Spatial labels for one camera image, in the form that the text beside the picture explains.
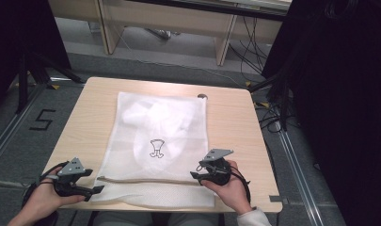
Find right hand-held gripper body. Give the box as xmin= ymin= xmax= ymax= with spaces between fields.
xmin=197 ymin=148 xmax=235 ymax=186

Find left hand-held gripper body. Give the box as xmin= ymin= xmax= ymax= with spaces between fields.
xmin=53 ymin=156 xmax=94 ymax=198

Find person's legs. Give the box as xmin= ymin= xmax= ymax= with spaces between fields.
xmin=91 ymin=210 xmax=226 ymax=226

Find person's left hand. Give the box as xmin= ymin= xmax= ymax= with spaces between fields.
xmin=27 ymin=167 xmax=87 ymax=218

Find black gripper strap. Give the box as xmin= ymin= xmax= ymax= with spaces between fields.
xmin=21 ymin=160 xmax=70 ymax=208
xmin=230 ymin=165 xmax=252 ymax=204

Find black tripod stand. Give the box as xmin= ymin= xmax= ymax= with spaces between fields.
xmin=14 ymin=51 xmax=85 ymax=115

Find light wooden desk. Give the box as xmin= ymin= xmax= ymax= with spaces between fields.
xmin=47 ymin=0 xmax=294 ymax=67

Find metal floor rail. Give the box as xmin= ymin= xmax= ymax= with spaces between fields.
xmin=0 ymin=84 xmax=47 ymax=170
xmin=274 ymin=121 xmax=325 ymax=226

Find black left gripper strap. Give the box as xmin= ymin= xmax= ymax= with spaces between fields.
xmin=21 ymin=160 xmax=70 ymax=208

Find person's right hand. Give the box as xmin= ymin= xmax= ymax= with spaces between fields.
xmin=200 ymin=159 xmax=253 ymax=217

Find black curtain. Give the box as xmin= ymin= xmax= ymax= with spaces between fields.
xmin=0 ymin=0 xmax=72 ymax=111
xmin=262 ymin=0 xmax=381 ymax=226

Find bundle of black cables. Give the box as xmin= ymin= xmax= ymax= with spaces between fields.
xmin=228 ymin=15 xmax=274 ymax=83

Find white garment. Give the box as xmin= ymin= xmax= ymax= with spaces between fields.
xmin=121 ymin=99 xmax=199 ymax=172

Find white mesh laundry bag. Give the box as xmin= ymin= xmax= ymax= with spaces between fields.
xmin=89 ymin=90 xmax=216 ymax=210

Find black right gripper strap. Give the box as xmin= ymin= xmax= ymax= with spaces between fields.
xmin=230 ymin=165 xmax=252 ymax=204

